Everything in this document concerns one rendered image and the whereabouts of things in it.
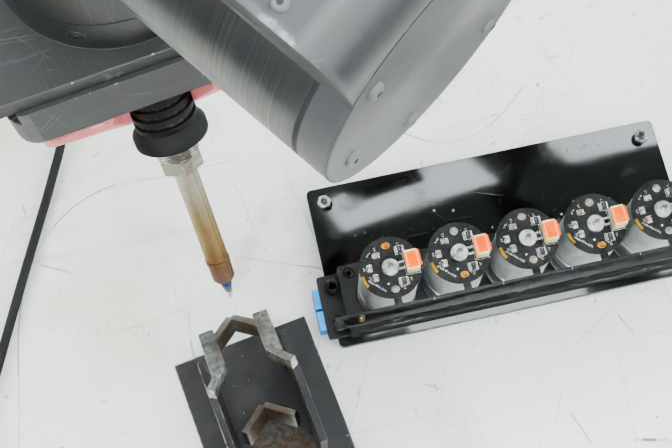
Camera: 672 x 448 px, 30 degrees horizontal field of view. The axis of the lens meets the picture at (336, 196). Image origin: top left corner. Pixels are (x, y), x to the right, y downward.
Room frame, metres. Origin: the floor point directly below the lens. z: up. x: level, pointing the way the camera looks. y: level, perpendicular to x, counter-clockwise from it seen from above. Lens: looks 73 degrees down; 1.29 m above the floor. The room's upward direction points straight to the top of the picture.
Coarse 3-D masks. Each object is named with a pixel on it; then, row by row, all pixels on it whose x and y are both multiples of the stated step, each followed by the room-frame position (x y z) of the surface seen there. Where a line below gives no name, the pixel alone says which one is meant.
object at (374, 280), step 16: (384, 240) 0.13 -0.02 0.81; (400, 240) 0.13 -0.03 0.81; (368, 256) 0.13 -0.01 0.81; (384, 256) 0.13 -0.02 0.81; (400, 256) 0.13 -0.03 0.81; (368, 272) 0.12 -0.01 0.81; (400, 272) 0.12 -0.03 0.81; (416, 272) 0.12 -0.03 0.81; (368, 288) 0.11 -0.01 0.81; (384, 288) 0.11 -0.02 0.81; (400, 288) 0.11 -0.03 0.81
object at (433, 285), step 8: (456, 248) 0.13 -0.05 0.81; (464, 248) 0.13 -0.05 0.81; (456, 256) 0.13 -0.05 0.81; (464, 256) 0.13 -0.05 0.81; (424, 264) 0.13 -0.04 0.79; (424, 272) 0.13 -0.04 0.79; (432, 272) 0.12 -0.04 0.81; (424, 280) 0.12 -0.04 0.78; (432, 280) 0.12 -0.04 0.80; (440, 280) 0.12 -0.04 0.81; (424, 288) 0.12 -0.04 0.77; (432, 288) 0.12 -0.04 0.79; (440, 288) 0.12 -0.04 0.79; (448, 288) 0.12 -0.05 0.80; (456, 288) 0.11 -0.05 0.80
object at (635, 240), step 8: (656, 208) 0.15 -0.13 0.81; (664, 216) 0.14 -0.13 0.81; (632, 224) 0.14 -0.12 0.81; (632, 232) 0.14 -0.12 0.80; (640, 232) 0.14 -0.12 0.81; (624, 240) 0.14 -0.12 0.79; (632, 240) 0.14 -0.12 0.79; (640, 240) 0.14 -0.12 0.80; (648, 240) 0.13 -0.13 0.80; (656, 240) 0.13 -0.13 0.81; (664, 240) 0.13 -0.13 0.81; (616, 248) 0.14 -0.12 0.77; (624, 248) 0.14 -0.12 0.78; (632, 248) 0.14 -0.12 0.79; (640, 248) 0.13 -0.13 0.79; (648, 248) 0.13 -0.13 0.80
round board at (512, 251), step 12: (516, 216) 0.14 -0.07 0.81; (528, 216) 0.14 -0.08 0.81; (540, 216) 0.14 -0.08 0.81; (504, 228) 0.14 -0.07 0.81; (516, 228) 0.14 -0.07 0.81; (528, 228) 0.14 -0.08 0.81; (540, 228) 0.14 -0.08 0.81; (504, 240) 0.13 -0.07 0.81; (516, 240) 0.13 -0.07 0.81; (540, 240) 0.13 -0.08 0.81; (504, 252) 0.13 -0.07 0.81; (516, 252) 0.13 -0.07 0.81; (528, 252) 0.13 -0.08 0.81; (540, 252) 0.13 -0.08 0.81; (552, 252) 0.13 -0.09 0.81; (516, 264) 0.12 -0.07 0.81; (528, 264) 0.12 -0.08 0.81; (540, 264) 0.12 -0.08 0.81
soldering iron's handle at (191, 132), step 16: (176, 96) 0.15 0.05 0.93; (144, 112) 0.14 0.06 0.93; (160, 112) 0.14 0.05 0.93; (176, 112) 0.14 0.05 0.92; (192, 112) 0.14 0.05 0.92; (144, 128) 0.14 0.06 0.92; (160, 128) 0.14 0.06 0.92; (176, 128) 0.14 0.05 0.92; (192, 128) 0.14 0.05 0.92; (144, 144) 0.13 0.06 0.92; (160, 144) 0.13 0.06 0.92; (176, 144) 0.13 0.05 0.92; (192, 144) 0.13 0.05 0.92
